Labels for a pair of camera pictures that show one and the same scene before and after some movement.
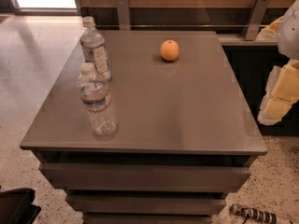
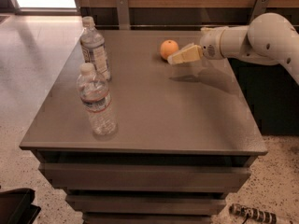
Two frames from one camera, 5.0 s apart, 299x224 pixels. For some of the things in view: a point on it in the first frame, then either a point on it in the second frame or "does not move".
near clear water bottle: (93, 91) does not move
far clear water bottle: (93, 48) does not move
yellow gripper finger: (270, 32) to (186, 47)
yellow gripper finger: (281, 93) to (191, 53)
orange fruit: (169, 49) does not move
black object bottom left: (16, 206) does not move
